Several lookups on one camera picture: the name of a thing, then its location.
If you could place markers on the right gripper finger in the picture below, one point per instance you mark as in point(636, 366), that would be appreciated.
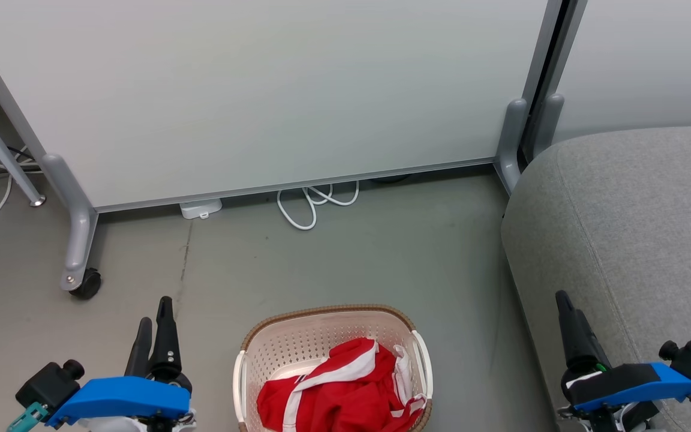
point(579, 336)

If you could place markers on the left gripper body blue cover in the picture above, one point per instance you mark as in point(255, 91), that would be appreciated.
point(123, 399)

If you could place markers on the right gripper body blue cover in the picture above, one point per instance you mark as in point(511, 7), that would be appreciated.
point(633, 384)

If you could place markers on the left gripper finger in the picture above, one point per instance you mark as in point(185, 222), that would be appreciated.
point(140, 354)
point(167, 342)

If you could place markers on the red garment with white stripes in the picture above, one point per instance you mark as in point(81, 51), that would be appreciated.
point(345, 396)

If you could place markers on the grey fabric sofa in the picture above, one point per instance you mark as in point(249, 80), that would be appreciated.
point(639, 240)

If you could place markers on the black caster wheel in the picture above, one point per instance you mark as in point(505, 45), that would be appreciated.
point(89, 284)

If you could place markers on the white power adapter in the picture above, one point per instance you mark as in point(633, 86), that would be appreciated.
point(200, 208)

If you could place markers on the grey partition foot with caster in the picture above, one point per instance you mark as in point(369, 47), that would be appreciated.
point(78, 222)

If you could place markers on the cream laundry basket brown rim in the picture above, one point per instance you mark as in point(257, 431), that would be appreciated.
point(315, 336)

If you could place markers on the short grey partition foot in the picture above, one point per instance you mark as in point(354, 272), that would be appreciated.
point(510, 144)
point(549, 123)

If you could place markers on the white partition panel dark edge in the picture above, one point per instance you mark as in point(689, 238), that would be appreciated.
point(639, 60)

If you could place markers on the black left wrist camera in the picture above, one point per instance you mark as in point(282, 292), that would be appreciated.
point(48, 387)

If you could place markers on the teal left camera connector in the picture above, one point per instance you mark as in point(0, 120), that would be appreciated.
point(26, 417)

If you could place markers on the white partition panel grey frame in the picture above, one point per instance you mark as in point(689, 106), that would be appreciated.
point(273, 90)

